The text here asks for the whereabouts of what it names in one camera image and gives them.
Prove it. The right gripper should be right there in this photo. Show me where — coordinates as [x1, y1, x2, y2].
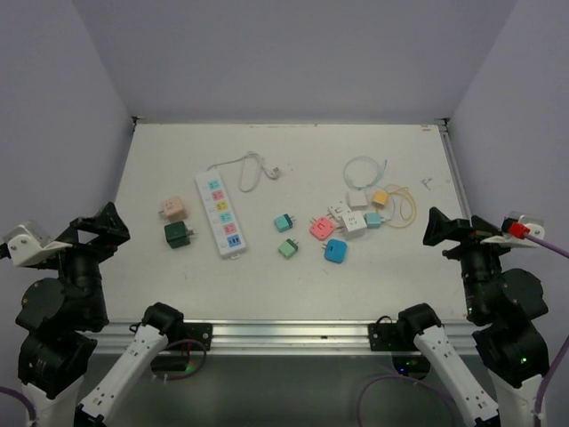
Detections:
[422, 205, 518, 317]

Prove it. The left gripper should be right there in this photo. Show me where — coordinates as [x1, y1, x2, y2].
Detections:
[36, 200, 129, 323]

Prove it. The yellow charger plug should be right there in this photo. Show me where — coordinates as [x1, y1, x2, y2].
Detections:
[371, 189, 391, 209]

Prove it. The beige cube socket adapter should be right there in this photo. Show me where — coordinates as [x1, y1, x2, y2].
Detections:
[159, 196, 187, 222]

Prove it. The light teal charger plug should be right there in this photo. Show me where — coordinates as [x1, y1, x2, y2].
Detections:
[364, 212, 385, 230]

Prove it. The dark green charger plug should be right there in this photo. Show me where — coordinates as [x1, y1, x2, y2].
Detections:
[164, 221, 195, 249]

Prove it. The white cube socket adapter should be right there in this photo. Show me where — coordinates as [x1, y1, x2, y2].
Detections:
[340, 211, 367, 240]

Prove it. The white rectangular charger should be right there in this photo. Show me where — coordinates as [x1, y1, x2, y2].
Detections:
[347, 190, 368, 210]

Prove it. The light green thin cable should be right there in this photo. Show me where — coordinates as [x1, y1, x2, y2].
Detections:
[342, 156, 389, 190]

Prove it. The blue charger plug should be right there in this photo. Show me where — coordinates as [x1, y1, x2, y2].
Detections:
[322, 238, 349, 264]

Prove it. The white power strip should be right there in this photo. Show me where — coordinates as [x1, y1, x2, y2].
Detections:
[195, 169, 248, 259]

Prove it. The pink cube socket adapter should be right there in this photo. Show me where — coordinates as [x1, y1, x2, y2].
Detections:
[309, 216, 336, 241]

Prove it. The white power strip cable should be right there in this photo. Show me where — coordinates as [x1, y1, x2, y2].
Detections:
[206, 150, 282, 193]

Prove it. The white round travel adapter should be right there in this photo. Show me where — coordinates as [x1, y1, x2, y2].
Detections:
[327, 200, 351, 222]

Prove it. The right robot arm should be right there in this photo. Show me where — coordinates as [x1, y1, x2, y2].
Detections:
[396, 207, 553, 426]

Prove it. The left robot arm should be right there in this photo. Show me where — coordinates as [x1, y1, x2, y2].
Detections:
[3, 202, 185, 426]

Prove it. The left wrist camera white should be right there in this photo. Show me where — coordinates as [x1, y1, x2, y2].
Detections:
[3, 222, 72, 267]

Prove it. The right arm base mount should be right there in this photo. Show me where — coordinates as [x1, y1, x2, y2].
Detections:
[367, 315, 405, 352]

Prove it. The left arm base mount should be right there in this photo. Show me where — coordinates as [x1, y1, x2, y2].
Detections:
[129, 322, 213, 355]

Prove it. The aluminium rail frame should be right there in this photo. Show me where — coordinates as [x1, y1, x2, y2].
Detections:
[86, 319, 476, 356]

